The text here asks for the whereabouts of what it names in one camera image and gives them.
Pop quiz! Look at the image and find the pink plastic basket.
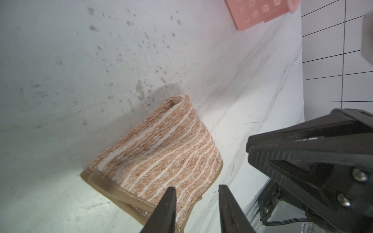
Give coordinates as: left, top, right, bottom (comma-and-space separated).
226, 0, 301, 31

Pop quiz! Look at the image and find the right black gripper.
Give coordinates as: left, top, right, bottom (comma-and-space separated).
246, 109, 373, 233

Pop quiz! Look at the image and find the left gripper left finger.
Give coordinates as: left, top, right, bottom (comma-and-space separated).
140, 186, 177, 233

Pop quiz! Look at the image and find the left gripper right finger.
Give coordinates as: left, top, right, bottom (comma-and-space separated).
219, 184, 255, 233

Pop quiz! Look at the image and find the orange striped square dishcloth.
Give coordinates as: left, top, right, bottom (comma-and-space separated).
81, 95, 223, 233

